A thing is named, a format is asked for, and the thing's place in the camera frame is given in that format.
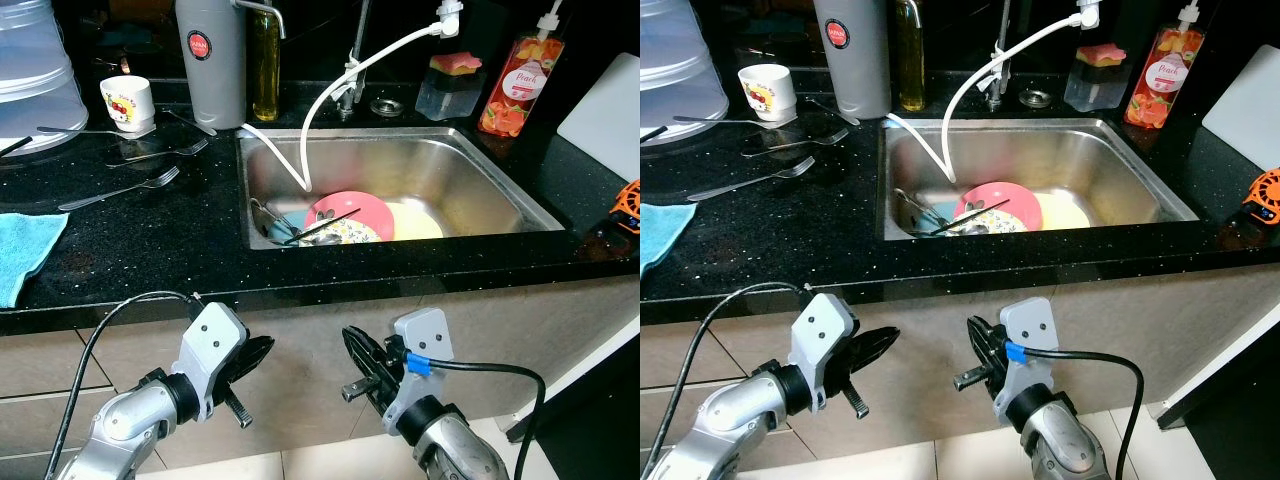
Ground black chopstick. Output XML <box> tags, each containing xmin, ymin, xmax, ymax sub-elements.
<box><xmin>283</xmin><ymin>207</ymin><xmax>361</xmax><ymax>246</ymax></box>
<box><xmin>930</xmin><ymin>198</ymin><xmax>1011</xmax><ymax>236</ymax></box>

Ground steel fork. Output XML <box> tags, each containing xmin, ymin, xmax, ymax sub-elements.
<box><xmin>740</xmin><ymin>128</ymin><xmax>851</xmax><ymax>159</ymax></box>
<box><xmin>687</xmin><ymin>155</ymin><xmax>816</xmax><ymax>203</ymax></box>
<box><xmin>105</xmin><ymin>140</ymin><xmax>211</xmax><ymax>166</ymax></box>
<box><xmin>58</xmin><ymin>165</ymin><xmax>181</xmax><ymax>211</ymax></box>

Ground floral print plate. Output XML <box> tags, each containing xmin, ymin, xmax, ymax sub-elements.
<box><xmin>298</xmin><ymin>218</ymin><xmax>383</xmax><ymax>248</ymax></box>
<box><xmin>945</xmin><ymin>210</ymin><xmax>1021</xmax><ymax>236</ymax></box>

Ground blue plate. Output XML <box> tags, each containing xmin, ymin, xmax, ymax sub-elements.
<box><xmin>915</xmin><ymin>200</ymin><xmax>961</xmax><ymax>236</ymax></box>
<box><xmin>268</xmin><ymin>205</ymin><xmax>313</xmax><ymax>246</ymax></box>

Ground steel tongs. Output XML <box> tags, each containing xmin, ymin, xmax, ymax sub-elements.
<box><xmin>893</xmin><ymin>187</ymin><xmax>941</xmax><ymax>231</ymax></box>
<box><xmin>250</xmin><ymin>195</ymin><xmax>296</xmax><ymax>241</ymax></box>

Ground yellow plate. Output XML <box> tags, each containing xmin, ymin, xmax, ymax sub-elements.
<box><xmin>385</xmin><ymin>200</ymin><xmax>444</xmax><ymax>241</ymax></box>
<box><xmin>1032</xmin><ymin>192</ymin><xmax>1091</xmax><ymax>231</ymax></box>

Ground pink plate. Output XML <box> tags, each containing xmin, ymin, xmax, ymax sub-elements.
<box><xmin>305</xmin><ymin>190</ymin><xmax>396</xmax><ymax>241</ymax></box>
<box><xmin>952</xmin><ymin>182</ymin><xmax>1043</xmax><ymax>231</ymax></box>

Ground stainless steel sink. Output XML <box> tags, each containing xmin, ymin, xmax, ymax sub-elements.
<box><xmin>235</xmin><ymin>125</ymin><xmax>566</xmax><ymax>251</ymax></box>
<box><xmin>878</xmin><ymin>118</ymin><xmax>1201</xmax><ymax>241</ymax></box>

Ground blue cloth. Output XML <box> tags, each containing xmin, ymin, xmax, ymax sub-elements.
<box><xmin>0</xmin><ymin>212</ymin><xmax>69</xmax><ymax>309</ymax></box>
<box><xmin>640</xmin><ymin>203</ymin><xmax>698</xmax><ymax>276</ymax></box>

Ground slim steel utensil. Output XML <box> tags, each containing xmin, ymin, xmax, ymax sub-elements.
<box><xmin>165</xmin><ymin>110</ymin><xmax>216</xmax><ymax>138</ymax></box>
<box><xmin>805</xmin><ymin>97</ymin><xmax>861</xmax><ymax>126</ymax></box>

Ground clear sponge holder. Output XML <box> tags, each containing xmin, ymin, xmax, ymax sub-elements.
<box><xmin>1063</xmin><ymin>62</ymin><xmax>1129</xmax><ymax>113</ymax></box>
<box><xmin>415</xmin><ymin>70</ymin><xmax>483</xmax><ymax>123</ymax></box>

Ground chrome faucet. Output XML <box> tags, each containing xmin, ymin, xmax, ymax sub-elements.
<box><xmin>985</xmin><ymin>0</ymin><xmax>1016</xmax><ymax>106</ymax></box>
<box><xmin>335</xmin><ymin>0</ymin><xmax>373</xmax><ymax>113</ymax></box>

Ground olive oil bottle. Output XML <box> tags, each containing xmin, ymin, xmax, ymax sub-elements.
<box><xmin>893</xmin><ymin>0</ymin><xmax>926</xmax><ymax>113</ymax></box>
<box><xmin>248</xmin><ymin>0</ymin><xmax>283</xmax><ymax>123</ymax></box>

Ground orange black fan device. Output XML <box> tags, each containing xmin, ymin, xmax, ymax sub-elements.
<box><xmin>612</xmin><ymin>180</ymin><xmax>641</xmax><ymax>236</ymax></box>
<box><xmin>1245</xmin><ymin>168</ymin><xmax>1280</xmax><ymax>226</ymax></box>

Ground white printed mug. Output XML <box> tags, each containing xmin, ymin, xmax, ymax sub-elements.
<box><xmin>100</xmin><ymin>75</ymin><xmax>156</xmax><ymax>134</ymax></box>
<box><xmin>738</xmin><ymin>63</ymin><xmax>798</xmax><ymax>123</ymax></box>

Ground grey thermos flask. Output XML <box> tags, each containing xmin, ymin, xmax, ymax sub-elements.
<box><xmin>175</xmin><ymin>0</ymin><xmax>286</xmax><ymax>131</ymax></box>
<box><xmin>812</xmin><ymin>0</ymin><xmax>923</xmax><ymax>121</ymax></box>

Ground pink yellow sponge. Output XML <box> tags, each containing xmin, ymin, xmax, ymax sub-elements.
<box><xmin>428</xmin><ymin>52</ymin><xmax>483</xmax><ymax>77</ymax></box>
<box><xmin>1075</xmin><ymin>44</ymin><xmax>1129</xmax><ymax>68</ymax></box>

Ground clear plastic container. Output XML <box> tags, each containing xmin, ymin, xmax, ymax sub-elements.
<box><xmin>0</xmin><ymin>0</ymin><xmax>89</xmax><ymax>156</ymax></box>
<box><xmin>640</xmin><ymin>0</ymin><xmax>729</xmax><ymax>146</ymax></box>

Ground white cutting board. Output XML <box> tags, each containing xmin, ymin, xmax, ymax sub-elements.
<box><xmin>557</xmin><ymin>52</ymin><xmax>641</xmax><ymax>183</ymax></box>
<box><xmin>1200</xmin><ymin>72</ymin><xmax>1280</xmax><ymax>173</ymax></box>

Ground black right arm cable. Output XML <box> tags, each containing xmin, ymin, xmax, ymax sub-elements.
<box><xmin>1005</xmin><ymin>342</ymin><xmax>1146</xmax><ymax>480</ymax></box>
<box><xmin>405</xmin><ymin>352</ymin><xmax>549</xmax><ymax>480</ymax></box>

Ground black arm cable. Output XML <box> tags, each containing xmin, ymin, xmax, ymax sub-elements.
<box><xmin>645</xmin><ymin>282</ymin><xmax>811</xmax><ymax>480</ymax></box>
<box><xmin>1005</xmin><ymin>342</ymin><xmax>1146</xmax><ymax>480</ymax></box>
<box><xmin>42</xmin><ymin>290</ymin><xmax>201</xmax><ymax>480</ymax></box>
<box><xmin>405</xmin><ymin>352</ymin><xmax>549</xmax><ymax>480</ymax></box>

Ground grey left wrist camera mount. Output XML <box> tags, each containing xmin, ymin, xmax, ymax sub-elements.
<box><xmin>172</xmin><ymin>300</ymin><xmax>249</xmax><ymax>421</ymax></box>
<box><xmin>788</xmin><ymin>292</ymin><xmax>859</xmax><ymax>411</ymax></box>

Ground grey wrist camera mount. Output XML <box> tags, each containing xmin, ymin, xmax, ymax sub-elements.
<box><xmin>995</xmin><ymin>297</ymin><xmax>1059</xmax><ymax>411</ymax></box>
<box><xmin>172</xmin><ymin>300</ymin><xmax>249</xmax><ymax>421</ymax></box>
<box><xmin>788</xmin><ymin>292</ymin><xmax>859</xmax><ymax>411</ymax></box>
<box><xmin>380</xmin><ymin>308</ymin><xmax>453</xmax><ymax>421</ymax></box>

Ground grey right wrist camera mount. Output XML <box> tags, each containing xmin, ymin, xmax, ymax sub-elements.
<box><xmin>995</xmin><ymin>297</ymin><xmax>1059</xmax><ymax>411</ymax></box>
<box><xmin>380</xmin><ymin>308</ymin><xmax>453</xmax><ymax>421</ymax></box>

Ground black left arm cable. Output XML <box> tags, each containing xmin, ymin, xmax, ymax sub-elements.
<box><xmin>42</xmin><ymin>290</ymin><xmax>201</xmax><ymax>480</ymax></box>
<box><xmin>645</xmin><ymin>282</ymin><xmax>811</xmax><ymax>480</ymax></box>

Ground white flexible hose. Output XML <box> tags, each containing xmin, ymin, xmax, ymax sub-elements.
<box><xmin>885</xmin><ymin>0</ymin><xmax>1101</xmax><ymax>183</ymax></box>
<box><xmin>240</xmin><ymin>0</ymin><xmax>463</xmax><ymax>193</ymax></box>

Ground long-handled steel spoon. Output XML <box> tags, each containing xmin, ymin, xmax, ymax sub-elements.
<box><xmin>38</xmin><ymin>125</ymin><xmax>156</xmax><ymax>138</ymax></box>
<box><xmin>672</xmin><ymin>115</ymin><xmax>796</xmax><ymax>129</ymax></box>

